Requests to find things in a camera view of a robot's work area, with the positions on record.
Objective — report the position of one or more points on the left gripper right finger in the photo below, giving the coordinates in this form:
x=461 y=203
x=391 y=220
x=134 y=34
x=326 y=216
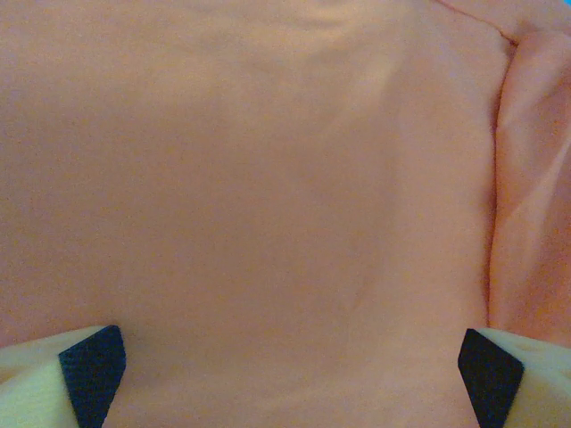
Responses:
x=526 y=388

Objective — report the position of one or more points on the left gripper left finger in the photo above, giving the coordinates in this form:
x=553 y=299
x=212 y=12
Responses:
x=40 y=388

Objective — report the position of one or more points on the light orange shorts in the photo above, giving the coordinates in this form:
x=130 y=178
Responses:
x=267 y=178

